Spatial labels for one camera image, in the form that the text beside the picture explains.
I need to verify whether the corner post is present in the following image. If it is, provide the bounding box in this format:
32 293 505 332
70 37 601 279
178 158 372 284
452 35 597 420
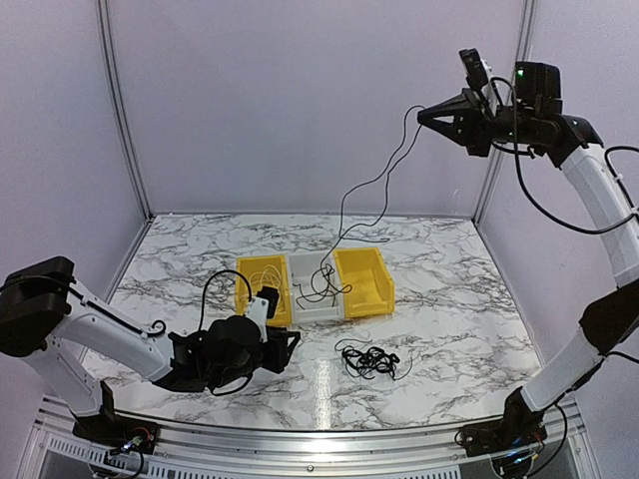
471 0 538 224
95 0 154 223

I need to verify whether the long thin black cable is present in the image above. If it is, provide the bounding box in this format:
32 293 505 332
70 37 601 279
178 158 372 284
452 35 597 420
309 104 428 300

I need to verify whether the yellow plastic bin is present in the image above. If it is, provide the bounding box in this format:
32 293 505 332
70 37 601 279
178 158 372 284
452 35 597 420
333 247 395 319
235 253 294 328

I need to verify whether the left yellow plastic bin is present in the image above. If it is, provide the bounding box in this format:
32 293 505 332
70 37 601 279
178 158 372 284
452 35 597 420
235 253 294 328

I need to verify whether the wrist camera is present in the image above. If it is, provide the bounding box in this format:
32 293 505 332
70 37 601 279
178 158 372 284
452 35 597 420
458 48 503 118
245 286 280 342

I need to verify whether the right yellow plastic bin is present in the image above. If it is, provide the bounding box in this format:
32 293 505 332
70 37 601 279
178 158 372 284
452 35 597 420
333 247 395 319

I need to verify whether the right corner post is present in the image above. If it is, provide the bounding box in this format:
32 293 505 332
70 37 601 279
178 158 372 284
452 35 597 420
471 0 538 224

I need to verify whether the black cable bundle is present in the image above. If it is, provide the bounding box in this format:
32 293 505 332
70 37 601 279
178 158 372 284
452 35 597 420
334 338 416 383

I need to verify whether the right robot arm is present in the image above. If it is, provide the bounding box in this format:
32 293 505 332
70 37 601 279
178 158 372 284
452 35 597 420
417 49 638 447

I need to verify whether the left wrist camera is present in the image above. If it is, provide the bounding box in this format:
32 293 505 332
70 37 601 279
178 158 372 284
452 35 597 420
245 286 280 342

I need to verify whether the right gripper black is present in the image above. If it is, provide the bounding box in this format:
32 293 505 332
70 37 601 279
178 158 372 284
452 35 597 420
419 88 539 157

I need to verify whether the white translucent plastic bin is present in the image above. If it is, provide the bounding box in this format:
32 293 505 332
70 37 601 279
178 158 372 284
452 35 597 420
287 251 344 325

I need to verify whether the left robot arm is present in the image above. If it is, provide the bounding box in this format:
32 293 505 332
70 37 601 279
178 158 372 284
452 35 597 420
1 256 301 444

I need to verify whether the aluminium frame rail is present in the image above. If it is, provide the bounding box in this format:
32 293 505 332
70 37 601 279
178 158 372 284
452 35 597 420
14 393 600 479

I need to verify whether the thin white cable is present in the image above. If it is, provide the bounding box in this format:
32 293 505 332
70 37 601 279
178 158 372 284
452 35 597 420
242 262 286 305

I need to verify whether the left corner post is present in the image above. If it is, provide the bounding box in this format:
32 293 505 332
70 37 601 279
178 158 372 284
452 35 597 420
95 0 154 223

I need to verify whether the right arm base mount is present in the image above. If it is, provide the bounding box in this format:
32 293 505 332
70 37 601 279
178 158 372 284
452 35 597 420
454 387 547 457

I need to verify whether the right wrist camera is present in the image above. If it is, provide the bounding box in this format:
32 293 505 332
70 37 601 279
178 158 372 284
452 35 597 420
458 48 503 118

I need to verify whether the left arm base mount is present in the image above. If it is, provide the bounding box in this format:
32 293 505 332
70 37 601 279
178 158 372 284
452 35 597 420
73 381 160 454

